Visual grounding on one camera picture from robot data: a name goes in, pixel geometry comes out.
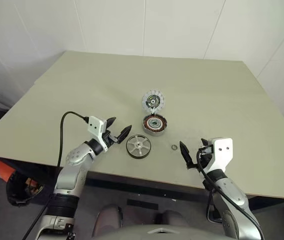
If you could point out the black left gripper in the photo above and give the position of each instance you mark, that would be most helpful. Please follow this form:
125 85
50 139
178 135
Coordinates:
110 139

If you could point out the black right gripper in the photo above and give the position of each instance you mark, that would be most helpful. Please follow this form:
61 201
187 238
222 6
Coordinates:
205 150

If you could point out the black rotor with silver spokes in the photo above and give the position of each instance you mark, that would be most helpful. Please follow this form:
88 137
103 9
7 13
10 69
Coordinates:
138 146

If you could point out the motor housing with copper windings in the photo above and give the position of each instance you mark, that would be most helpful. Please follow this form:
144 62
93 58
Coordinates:
155 124

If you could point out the finned motor cover with board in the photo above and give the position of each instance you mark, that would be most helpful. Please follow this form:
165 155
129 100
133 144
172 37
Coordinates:
153 100

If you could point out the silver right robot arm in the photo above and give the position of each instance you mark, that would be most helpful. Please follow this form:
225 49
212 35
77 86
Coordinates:
232 197

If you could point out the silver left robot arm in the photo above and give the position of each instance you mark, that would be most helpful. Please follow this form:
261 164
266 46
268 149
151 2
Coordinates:
69 175

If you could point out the grey robot torso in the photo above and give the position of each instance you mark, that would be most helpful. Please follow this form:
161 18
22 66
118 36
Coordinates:
157 233

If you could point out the black bin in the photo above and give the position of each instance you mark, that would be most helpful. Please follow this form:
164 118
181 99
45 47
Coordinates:
19 190

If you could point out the orange object beside black bin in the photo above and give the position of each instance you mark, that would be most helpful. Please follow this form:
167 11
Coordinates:
3 171

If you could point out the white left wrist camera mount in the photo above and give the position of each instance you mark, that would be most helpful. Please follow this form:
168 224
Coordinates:
94 125

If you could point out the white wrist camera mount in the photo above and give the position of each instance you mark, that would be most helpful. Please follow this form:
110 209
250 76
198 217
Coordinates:
94 125
222 152

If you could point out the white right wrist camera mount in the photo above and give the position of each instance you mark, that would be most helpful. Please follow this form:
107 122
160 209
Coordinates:
222 152

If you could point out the black table frame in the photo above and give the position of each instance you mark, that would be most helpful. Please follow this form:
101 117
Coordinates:
144 186

